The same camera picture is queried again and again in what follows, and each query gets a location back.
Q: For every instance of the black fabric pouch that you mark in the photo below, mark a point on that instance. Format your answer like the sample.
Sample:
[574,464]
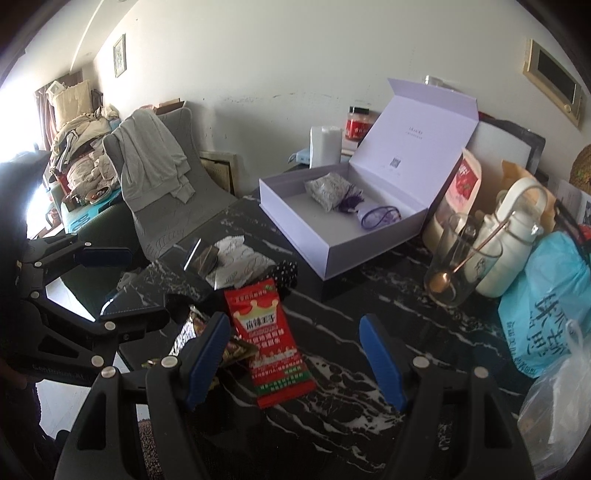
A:
[134,302]

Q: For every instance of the green sofa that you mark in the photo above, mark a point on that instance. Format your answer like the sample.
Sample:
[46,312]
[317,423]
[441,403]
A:
[106,226]

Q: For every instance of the white patterned snack packet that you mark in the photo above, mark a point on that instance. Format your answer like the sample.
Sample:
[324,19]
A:
[328,191]

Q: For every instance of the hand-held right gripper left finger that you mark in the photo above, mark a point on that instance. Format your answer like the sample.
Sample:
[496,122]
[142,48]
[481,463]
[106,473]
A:
[207,364]

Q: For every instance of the silver foil snack packet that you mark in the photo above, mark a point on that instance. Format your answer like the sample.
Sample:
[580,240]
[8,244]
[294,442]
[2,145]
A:
[188,330]

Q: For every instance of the grey sweater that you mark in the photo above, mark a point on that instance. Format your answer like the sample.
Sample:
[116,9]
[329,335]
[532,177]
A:
[147,157]

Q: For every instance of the red snack packet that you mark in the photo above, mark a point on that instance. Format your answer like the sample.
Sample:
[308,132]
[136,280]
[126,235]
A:
[270,341]

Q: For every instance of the white board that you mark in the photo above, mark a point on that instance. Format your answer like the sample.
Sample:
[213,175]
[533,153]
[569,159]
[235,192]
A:
[498,143]

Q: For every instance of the white paper towel roll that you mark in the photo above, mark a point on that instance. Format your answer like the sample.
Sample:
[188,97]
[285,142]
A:
[325,145]

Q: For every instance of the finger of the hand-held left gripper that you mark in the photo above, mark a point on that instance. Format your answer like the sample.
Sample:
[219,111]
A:
[106,256]
[138,323]

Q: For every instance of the leaning framed picture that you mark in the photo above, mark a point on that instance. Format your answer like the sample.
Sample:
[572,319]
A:
[221,170]

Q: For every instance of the woven straw hat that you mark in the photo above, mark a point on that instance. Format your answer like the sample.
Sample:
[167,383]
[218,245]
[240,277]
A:
[582,168]

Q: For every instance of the small wall picture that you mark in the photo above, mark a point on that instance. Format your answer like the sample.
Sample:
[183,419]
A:
[119,55]

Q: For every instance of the white fruit print packet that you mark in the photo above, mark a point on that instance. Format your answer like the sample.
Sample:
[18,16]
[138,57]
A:
[244,267]

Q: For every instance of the pile of clothes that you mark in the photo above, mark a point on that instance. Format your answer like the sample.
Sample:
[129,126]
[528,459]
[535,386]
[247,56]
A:
[78,138]

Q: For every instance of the printed paper sheet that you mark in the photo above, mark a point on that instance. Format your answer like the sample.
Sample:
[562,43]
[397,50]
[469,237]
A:
[575,198]

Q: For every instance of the copper spoon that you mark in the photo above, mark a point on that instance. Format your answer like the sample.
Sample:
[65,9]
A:
[438,281]

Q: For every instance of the blue plastic bag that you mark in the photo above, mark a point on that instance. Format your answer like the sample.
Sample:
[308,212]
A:
[549,286]

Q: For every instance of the white kettle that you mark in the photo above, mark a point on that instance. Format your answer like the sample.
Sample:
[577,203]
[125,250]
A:
[517,207]

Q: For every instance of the grey leaf pattern chair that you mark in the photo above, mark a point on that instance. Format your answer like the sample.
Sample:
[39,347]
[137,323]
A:
[203,189]

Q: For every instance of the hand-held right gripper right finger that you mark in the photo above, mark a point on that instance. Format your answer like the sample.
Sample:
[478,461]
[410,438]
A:
[383,364]

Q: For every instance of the red white food pouch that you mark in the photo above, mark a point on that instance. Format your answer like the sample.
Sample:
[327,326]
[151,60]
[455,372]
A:
[464,184]

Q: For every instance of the clear plastic bag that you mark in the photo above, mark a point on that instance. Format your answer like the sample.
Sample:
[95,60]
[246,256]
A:
[554,415]

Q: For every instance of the pale blue device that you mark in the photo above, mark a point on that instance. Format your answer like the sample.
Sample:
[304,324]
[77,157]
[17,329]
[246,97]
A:
[302,157]

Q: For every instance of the red jar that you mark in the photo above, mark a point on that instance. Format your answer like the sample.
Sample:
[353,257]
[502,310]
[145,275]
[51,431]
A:
[359,122]

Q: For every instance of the black polka dot cloth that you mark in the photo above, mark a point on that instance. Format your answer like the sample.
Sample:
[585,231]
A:
[286,273]

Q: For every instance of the wooden window frame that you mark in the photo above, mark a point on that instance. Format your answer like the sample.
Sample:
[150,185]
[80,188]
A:
[554,78]

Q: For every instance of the glass cup with spoon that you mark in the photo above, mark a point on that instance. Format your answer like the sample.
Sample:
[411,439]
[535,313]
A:
[461,272]

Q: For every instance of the lavender cardboard gift box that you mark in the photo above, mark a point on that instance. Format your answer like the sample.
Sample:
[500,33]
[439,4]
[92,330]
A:
[295,221]

